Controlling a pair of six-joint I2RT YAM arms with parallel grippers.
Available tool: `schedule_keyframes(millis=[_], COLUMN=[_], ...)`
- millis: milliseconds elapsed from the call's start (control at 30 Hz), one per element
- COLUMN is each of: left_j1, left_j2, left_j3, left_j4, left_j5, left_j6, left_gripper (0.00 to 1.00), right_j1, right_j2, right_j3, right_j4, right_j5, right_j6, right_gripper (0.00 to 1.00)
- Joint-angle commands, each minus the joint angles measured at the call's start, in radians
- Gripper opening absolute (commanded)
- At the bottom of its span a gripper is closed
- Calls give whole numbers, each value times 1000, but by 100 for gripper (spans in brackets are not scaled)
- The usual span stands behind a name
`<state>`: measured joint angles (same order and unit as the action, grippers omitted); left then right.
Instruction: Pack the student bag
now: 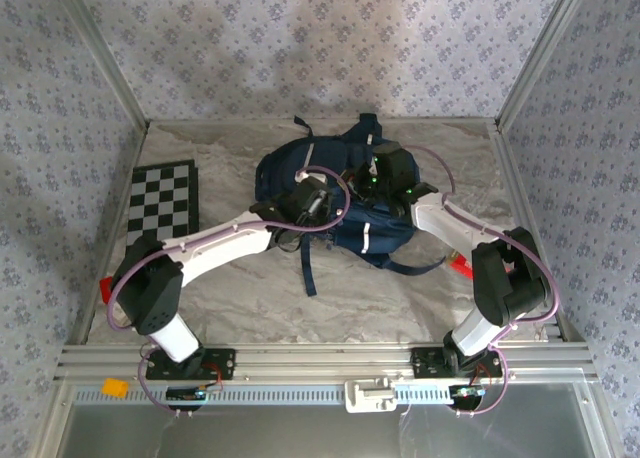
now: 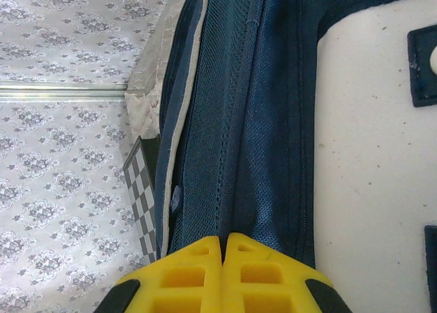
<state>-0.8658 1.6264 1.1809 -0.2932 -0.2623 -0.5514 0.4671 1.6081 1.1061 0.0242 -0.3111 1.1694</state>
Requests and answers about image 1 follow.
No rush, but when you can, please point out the black grey checkerboard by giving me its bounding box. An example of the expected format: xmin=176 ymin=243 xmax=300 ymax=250
xmin=124 ymin=160 xmax=201 ymax=252

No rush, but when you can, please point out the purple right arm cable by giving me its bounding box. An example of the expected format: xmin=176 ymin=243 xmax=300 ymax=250
xmin=399 ymin=144 xmax=562 ymax=419

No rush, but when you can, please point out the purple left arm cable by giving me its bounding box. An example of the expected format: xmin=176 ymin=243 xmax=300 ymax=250
xmin=107 ymin=165 xmax=352 ymax=419

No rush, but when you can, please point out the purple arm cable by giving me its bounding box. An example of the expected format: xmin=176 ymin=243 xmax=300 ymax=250
xmin=107 ymin=165 xmax=352 ymax=419
xmin=399 ymin=144 xmax=562 ymax=419

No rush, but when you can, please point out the left small circuit board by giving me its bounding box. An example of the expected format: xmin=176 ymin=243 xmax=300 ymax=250
xmin=166 ymin=385 xmax=209 ymax=404

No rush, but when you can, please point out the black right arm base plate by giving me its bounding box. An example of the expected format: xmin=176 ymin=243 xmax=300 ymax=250
xmin=410 ymin=347 xmax=504 ymax=379

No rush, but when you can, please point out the slotted grey cable duct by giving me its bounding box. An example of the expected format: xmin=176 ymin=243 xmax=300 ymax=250
xmin=72 ymin=383 xmax=586 ymax=404

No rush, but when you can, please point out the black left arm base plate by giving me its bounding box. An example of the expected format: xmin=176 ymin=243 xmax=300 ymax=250
xmin=145 ymin=348 xmax=237 ymax=382

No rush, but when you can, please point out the navy blue student backpack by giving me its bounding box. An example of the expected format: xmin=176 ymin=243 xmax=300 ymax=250
xmin=253 ymin=112 xmax=446 ymax=298

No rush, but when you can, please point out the grey metal sheet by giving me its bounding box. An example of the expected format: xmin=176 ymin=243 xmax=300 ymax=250
xmin=54 ymin=402 xmax=614 ymax=458

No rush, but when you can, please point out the small circuit board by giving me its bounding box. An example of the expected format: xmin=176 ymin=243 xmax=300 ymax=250
xmin=166 ymin=385 xmax=209 ymax=404
xmin=448 ymin=384 xmax=485 ymax=402

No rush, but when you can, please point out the right small circuit board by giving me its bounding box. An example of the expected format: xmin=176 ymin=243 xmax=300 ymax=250
xmin=448 ymin=384 xmax=485 ymax=402

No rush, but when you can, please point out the aluminium frame cross rail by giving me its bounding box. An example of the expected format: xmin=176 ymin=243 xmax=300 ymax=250
xmin=53 ymin=342 xmax=599 ymax=383

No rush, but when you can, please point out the red packet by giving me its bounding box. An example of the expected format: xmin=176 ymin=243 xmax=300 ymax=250
xmin=446 ymin=250 xmax=475 ymax=280

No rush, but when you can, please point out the aluminium frame post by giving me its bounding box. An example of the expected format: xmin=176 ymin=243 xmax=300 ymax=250
xmin=49 ymin=0 xmax=151 ymax=134
xmin=494 ymin=0 xmax=599 ymax=134

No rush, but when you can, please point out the white plastic bracket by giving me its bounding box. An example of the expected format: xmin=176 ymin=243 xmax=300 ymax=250
xmin=344 ymin=376 xmax=399 ymax=414

